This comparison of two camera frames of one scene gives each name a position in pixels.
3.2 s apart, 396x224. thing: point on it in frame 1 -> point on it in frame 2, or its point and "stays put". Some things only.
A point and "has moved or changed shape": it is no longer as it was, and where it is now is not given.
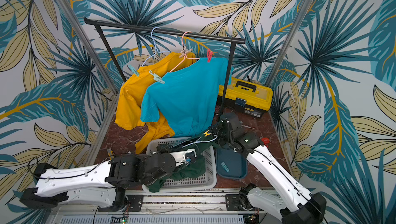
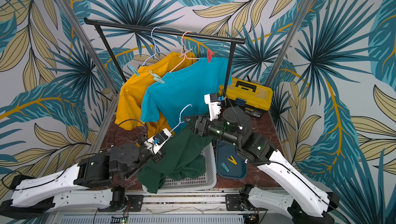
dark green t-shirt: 192,169 has moved or changed shape
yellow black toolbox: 253,99 stays put
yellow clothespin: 207,133 has moved or changed shape
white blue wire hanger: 198,141 -> 179,119
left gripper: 162,148 -> 159,156
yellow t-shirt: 131,95 stays put
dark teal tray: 230,164 stays put
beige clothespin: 183,51 stays put
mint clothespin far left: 133,69 stays put
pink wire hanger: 184,53 stays put
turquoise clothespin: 225,166 stays put
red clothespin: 209,55 stays put
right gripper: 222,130 -> 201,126
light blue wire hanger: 155,50 stays put
